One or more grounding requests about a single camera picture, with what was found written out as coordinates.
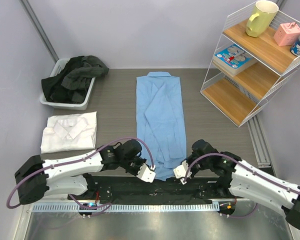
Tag black dark clothes pile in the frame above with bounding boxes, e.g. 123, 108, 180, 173
41, 55, 109, 104

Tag white plastic laundry basket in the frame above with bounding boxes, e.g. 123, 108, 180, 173
39, 58, 95, 111

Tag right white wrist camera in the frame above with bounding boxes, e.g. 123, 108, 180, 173
173, 160, 192, 185

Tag aluminium slotted cable rail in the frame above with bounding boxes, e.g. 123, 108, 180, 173
32, 201, 220, 213

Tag light blue long sleeve shirt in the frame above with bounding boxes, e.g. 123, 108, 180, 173
136, 71, 187, 181

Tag pink cube power adapter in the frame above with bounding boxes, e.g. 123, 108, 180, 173
273, 22, 300, 47

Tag blue white tissue pack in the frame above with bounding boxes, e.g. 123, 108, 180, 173
212, 44, 257, 77

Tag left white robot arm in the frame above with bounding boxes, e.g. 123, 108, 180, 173
6, 137, 156, 209

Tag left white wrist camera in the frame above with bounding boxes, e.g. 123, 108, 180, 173
136, 163, 156, 183

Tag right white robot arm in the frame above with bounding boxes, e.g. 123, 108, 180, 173
181, 139, 300, 230

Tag folded white shirt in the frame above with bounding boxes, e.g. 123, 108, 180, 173
40, 111, 97, 154

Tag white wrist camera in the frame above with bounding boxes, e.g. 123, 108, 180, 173
136, 163, 156, 183
173, 160, 192, 185

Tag yellow green ceramic mug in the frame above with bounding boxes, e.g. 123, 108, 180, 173
245, 0, 279, 38

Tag white wire wooden shelf rack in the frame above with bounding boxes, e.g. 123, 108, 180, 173
200, 3, 300, 127

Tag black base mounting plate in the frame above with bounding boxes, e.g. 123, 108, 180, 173
74, 176, 234, 206

